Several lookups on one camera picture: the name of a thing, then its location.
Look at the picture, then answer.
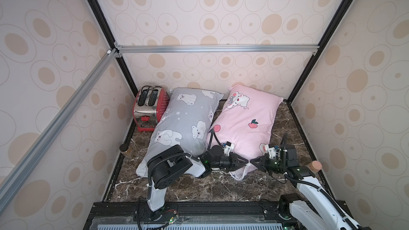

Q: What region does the red and chrome toaster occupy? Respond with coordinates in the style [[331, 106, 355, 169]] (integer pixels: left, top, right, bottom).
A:
[[133, 85, 169, 132]]

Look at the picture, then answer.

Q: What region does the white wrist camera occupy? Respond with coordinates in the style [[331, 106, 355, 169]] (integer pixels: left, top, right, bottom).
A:
[[263, 144, 281, 159], [222, 142, 235, 156]]

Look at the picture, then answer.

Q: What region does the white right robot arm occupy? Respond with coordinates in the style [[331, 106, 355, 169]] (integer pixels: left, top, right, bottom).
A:
[[250, 151, 369, 230]]

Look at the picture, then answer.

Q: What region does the silver aluminium rail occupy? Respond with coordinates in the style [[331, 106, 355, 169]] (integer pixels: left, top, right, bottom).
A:
[[117, 44, 320, 54], [1, 49, 119, 213]]

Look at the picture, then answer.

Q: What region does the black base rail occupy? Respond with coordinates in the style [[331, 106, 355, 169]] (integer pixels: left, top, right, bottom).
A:
[[84, 199, 304, 230]]

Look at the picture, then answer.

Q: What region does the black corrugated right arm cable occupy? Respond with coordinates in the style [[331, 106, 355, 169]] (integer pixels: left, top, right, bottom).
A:
[[279, 133, 362, 230]]

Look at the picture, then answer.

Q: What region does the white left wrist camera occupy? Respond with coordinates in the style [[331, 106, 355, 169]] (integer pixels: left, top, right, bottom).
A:
[[222, 142, 235, 156]]

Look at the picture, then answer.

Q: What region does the grey polar bear pillow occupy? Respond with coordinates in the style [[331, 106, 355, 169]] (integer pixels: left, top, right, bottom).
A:
[[136, 88, 224, 177]]

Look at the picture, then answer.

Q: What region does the pink cat pillow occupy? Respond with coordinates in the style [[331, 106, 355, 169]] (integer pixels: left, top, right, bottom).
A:
[[206, 85, 283, 161]]

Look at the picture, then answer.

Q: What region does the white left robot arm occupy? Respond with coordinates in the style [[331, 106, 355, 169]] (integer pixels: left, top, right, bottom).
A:
[[147, 145, 249, 212]]

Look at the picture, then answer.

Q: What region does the silver aluminium left rail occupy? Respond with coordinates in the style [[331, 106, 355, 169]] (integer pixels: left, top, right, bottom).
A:
[[1, 49, 119, 213]]

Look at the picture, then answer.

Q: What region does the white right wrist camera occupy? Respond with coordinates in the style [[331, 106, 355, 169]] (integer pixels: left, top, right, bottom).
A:
[[263, 144, 281, 159]]

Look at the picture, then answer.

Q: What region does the small brown capped bottle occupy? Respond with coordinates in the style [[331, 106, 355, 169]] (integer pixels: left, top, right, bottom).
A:
[[119, 143, 135, 159]]

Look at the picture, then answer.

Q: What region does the silver aluminium back rail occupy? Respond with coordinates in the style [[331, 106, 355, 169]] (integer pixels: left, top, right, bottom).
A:
[[117, 44, 320, 54]]

